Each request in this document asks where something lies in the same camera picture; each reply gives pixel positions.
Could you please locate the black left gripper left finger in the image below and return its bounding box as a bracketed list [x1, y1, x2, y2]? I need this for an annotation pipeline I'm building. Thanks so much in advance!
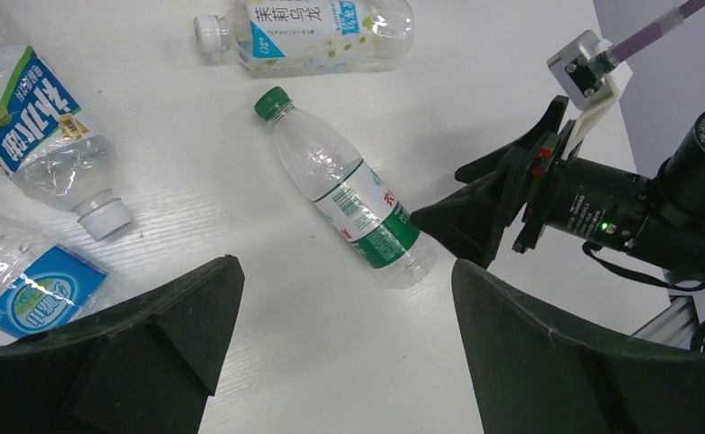
[0, 255, 245, 433]

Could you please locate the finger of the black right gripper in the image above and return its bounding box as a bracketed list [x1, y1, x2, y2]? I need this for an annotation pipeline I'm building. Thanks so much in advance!
[410, 161, 533, 269]
[454, 95, 569, 184]

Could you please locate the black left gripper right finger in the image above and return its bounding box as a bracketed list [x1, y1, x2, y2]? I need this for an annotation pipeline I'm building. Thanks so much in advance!
[451, 259, 705, 433]

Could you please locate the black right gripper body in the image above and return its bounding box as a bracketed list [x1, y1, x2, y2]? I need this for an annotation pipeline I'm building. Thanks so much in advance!
[512, 134, 661, 255]

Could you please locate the green label bottle green cap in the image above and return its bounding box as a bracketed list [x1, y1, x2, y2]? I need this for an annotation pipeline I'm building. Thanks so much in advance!
[254, 87, 437, 289]

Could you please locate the blue label crushed bottle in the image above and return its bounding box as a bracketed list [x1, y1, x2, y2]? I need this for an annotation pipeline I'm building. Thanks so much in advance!
[0, 213, 114, 338]

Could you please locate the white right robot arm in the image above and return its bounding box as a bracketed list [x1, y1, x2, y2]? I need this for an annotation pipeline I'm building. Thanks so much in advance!
[411, 96, 705, 354]

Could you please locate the white blue label tea bottle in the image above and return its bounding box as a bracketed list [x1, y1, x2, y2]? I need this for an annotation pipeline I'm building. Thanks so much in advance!
[193, 0, 415, 78]

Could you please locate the blue green label water bottle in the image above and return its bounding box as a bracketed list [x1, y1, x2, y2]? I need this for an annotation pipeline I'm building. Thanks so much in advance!
[0, 3, 133, 241]

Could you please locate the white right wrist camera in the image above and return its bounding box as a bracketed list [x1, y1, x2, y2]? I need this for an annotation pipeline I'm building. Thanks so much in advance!
[547, 30, 633, 160]

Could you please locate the aluminium frame rail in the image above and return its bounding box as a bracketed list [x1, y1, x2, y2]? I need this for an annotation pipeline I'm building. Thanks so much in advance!
[631, 296, 700, 350]

